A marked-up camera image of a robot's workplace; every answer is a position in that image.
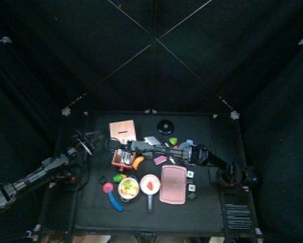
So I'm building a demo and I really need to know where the toy pot with food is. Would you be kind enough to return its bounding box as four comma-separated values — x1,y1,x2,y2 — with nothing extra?
117,176,141,203

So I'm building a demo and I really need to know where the pink rectangular tray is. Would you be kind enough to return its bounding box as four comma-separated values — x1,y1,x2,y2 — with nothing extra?
160,164,189,206

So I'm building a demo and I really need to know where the blue toy piece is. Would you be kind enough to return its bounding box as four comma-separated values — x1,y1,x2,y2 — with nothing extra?
178,139,197,151

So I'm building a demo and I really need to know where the grey toy knife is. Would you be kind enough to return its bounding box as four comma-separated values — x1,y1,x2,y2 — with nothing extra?
144,136,164,146

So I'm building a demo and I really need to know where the pink toy sushi block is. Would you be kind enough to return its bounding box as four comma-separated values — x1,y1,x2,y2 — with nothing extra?
153,155,169,166

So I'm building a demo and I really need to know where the black round lid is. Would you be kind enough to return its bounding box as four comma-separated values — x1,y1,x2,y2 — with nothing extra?
157,119,176,136

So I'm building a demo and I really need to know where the toy frying pan with egg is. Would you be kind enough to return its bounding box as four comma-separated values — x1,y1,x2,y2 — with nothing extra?
140,173,164,213

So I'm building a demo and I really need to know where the pink blue toy spoon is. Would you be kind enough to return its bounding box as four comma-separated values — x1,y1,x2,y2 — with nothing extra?
102,181,125,213

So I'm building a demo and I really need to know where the thin white cord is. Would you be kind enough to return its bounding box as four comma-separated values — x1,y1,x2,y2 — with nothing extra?
106,0,237,112
66,0,216,110

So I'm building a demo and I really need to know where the red box with cutlery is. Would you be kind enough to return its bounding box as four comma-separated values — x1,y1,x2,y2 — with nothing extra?
112,149,138,172

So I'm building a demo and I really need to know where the orange toy food piece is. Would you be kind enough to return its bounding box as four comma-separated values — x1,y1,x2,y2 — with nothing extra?
132,156,146,171

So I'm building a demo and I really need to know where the green toy pepper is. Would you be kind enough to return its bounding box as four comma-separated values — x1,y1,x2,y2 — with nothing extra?
113,173,129,184

